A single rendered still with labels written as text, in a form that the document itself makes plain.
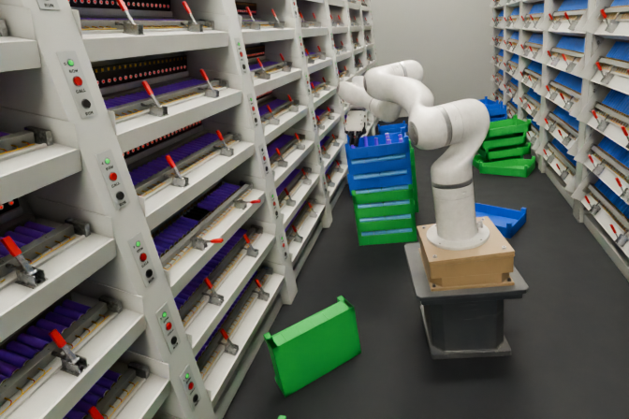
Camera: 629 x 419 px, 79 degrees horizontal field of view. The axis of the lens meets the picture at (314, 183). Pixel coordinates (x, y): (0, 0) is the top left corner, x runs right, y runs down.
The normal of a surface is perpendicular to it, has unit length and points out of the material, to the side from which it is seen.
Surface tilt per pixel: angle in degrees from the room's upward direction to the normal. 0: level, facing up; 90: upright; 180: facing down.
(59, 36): 90
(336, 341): 90
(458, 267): 90
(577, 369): 0
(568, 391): 0
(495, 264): 90
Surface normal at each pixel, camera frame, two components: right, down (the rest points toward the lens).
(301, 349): 0.47, 0.22
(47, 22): 0.95, -0.05
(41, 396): 0.11, -0.90
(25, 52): 0.96, 0.22
